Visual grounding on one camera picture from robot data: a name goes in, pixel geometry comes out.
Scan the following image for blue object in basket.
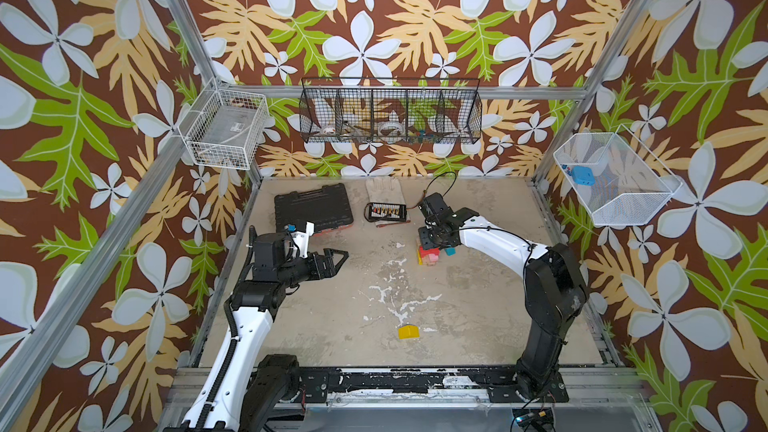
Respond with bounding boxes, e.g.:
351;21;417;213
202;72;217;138
569;165;596;187

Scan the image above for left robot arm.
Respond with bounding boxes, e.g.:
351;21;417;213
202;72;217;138
168;222;349;431

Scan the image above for white wire basket left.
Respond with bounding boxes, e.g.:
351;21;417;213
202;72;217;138
180;88;271;170

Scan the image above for red wood block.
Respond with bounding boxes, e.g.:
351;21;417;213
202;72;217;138
419;247;440;257

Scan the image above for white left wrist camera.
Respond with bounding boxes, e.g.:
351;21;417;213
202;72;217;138
285;222;315;258

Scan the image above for black charging board yellow connectors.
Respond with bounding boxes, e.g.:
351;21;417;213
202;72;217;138
363;189;425;227

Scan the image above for yellow rounded wood block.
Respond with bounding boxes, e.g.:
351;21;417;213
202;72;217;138
397;324;420;340

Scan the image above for white work glove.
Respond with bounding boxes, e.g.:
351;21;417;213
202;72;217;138
365;176;406;204

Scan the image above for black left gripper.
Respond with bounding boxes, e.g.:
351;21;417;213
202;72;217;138
277;249;348;289

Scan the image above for aluminium frame post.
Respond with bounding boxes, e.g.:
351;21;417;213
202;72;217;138
167;0;263;188

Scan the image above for white wire basket right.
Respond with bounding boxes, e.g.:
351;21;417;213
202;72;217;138
554;126;683;227

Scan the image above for white wire basket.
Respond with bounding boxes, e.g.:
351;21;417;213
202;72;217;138
554;126;683;227
180;88;271;170

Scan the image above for black wire basket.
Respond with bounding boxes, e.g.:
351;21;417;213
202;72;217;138
297;77;483;144

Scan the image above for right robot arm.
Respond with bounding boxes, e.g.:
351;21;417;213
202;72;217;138
417;193;589;400

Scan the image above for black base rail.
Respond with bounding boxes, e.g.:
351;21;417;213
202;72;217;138
293;365;570;404

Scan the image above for black and red tool case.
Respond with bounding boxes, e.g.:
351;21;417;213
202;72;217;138
274;183;354;233

